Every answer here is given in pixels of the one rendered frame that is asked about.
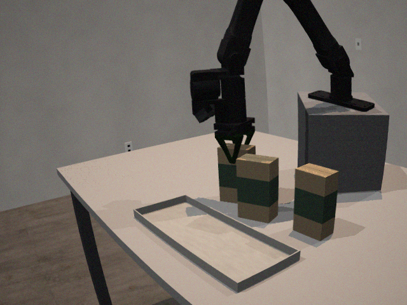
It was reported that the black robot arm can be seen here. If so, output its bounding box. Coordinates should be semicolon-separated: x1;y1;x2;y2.
190;0;375;123

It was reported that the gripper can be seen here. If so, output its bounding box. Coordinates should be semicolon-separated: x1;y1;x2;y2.
214;98;255;164

